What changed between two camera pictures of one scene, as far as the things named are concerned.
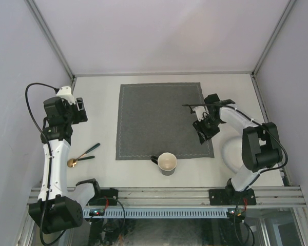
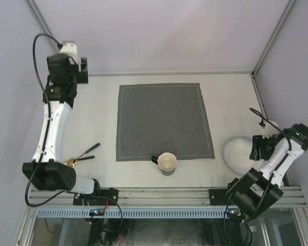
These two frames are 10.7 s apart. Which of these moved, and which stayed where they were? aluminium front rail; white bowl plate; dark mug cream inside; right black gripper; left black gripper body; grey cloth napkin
Moved: left black gripper body; right black gripper
Stayed: white bowl plate; dark mug cream inside; grey cloth napkin; aluminium front rail
